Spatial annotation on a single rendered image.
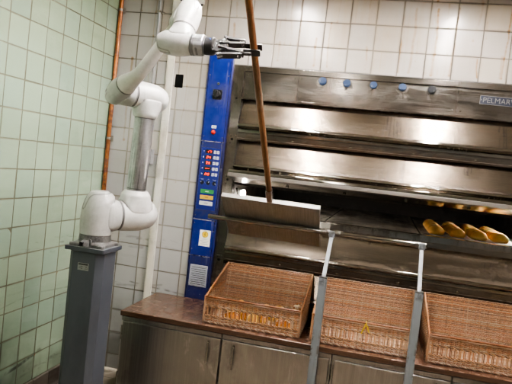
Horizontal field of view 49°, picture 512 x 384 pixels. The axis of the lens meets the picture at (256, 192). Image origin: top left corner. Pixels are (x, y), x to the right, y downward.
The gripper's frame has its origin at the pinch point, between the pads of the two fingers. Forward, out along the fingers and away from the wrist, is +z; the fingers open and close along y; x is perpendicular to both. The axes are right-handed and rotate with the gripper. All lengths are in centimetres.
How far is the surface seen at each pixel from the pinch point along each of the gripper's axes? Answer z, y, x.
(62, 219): -124, 18, -123
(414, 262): 85, -8, -153
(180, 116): -73, -64, -109
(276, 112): -10, -71, -103
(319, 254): 28, -6, -155
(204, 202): -49, -22, -140
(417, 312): 84, 43, -117
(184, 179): -66, -34, -135
